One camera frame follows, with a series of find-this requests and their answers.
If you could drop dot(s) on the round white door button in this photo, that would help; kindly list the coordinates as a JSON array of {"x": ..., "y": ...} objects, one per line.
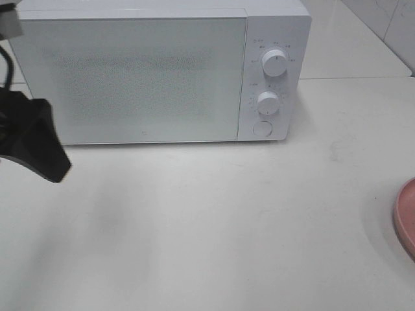
[{"x": 262, "y": 129}]

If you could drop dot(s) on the upper white power knob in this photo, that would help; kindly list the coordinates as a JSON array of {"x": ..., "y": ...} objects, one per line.
[{"x": 275, "y": 62}]

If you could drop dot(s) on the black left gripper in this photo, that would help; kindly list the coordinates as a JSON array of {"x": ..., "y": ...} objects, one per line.
[{"x": 28, "y": 136}]

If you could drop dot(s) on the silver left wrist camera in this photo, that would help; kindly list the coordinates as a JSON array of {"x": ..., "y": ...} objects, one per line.
[{"x": 10, "y": 26}]

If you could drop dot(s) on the white timer knob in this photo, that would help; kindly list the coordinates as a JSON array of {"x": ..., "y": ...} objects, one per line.
[{"x": 268, "y": 103}]

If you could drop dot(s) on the white microwave door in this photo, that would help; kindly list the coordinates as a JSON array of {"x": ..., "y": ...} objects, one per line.
[{"x": 136, "y": 81}]

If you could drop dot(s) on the pink round plate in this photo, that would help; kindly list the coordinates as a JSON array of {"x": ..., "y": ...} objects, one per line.
[{"x": 403, "y": 216}]

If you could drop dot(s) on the white microwave oven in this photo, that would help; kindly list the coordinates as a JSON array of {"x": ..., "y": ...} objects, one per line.
[{"x": 269, "y": 24}]

